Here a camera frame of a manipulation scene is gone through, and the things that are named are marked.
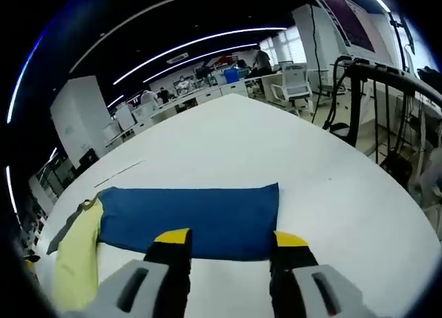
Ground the black equipment case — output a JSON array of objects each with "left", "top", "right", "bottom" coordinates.
[{"left": 378, "top": 151, "right": 416, "bottom": 191}]

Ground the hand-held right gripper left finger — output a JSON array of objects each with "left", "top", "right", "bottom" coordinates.
[{"left": 64, "top": 227, "right": 193, "bottom": 318}]

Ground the large purple display screen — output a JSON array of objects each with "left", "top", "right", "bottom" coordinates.
[{"left": 303, "top": 0, "right": 394, "bottom": 56}]

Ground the black box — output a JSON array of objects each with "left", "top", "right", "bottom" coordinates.
[{"left": 78, "top": 147, "right": 98, "bottom": 167}]

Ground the white office chair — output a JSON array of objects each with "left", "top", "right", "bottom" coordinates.
[{"left": 270, "top": 62, "right": 314, "bottom": 118}]

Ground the yellow blue grey garment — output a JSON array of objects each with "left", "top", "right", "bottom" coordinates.
[{"left": 46, "top": 182, "right": 280, "bottom": 314}]

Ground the blue storage bin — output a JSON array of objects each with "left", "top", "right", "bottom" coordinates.
[{"left": 223, "top": 68, "right": 242, "bottom": 84}]

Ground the white square pillar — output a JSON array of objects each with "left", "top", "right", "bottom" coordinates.
[
  {"left": 50, "top": 75, "right": 112, "bottom": 160},
  {"left": 291, "top": 3, "right": 346, "bottom": 73}
]

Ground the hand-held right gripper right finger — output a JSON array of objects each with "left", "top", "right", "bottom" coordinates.
[{"left": 269, "top": 230, "right": 379, "bottom": 318}]

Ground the black cable carrier arm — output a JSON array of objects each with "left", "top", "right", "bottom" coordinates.
[{"left": 345, "top": 57, "right": 442, "bottom": 108}]

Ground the white workbench row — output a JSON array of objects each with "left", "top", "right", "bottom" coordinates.
[{"left": 103, "top": 74, "right": 265, "bottom": 148}]

